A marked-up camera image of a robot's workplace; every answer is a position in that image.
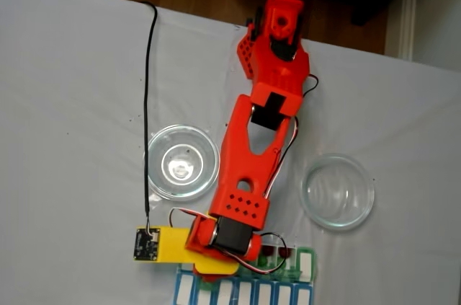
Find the weekly pill organizer box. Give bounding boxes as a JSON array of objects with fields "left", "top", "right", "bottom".
[{"left": 174, "top": 244, "right": 320, "bottom": 305}]

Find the clear glass bowl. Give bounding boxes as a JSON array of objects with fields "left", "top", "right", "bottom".
[
  {"left": 300, "top": 153, "right": 375, "bottom": 231},
  {"left": 146, "top": 123, "right": 220, "bottom": 200}
]

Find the white table cloth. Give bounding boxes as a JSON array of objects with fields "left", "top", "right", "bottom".
[{"left": 0, "top": 0, "right": 461, "bottom": 305}]

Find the white door trim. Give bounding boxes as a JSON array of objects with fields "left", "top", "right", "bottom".
[{"left": 395, "top": 0, "right": 419, "bottom": 63}]

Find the white gripper servo wire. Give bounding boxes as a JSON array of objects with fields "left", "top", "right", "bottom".
[{"left": 168, "top": 207, "right": 210, "bottom": 229}]

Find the camera board on yellow mount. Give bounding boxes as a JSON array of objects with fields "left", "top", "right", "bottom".
[{"left": 133, "top": 225, "right": 192, "bottom": 265}]

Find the black camera cable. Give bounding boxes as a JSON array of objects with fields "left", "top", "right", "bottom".
[{"left": 139, "top": 1, "right": 158, "bottom": 231}]

